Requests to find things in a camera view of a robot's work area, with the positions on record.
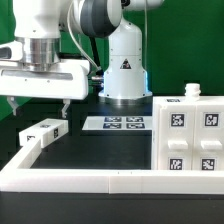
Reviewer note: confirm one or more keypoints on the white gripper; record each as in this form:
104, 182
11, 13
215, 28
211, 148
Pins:
65, 80

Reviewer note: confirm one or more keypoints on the small white cabinet door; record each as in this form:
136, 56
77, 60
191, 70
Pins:
176, 123

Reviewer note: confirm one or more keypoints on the white cabinet box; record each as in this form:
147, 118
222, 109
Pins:
192, 97

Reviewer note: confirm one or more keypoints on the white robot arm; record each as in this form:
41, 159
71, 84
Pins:
33, 66

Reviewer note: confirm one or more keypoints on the white L-shaped frame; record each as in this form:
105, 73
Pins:
19, 176

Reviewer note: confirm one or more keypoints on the white block with markers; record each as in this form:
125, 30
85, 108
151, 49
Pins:
48, 131

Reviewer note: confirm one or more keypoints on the white marker base plate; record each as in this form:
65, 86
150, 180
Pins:
117, 123

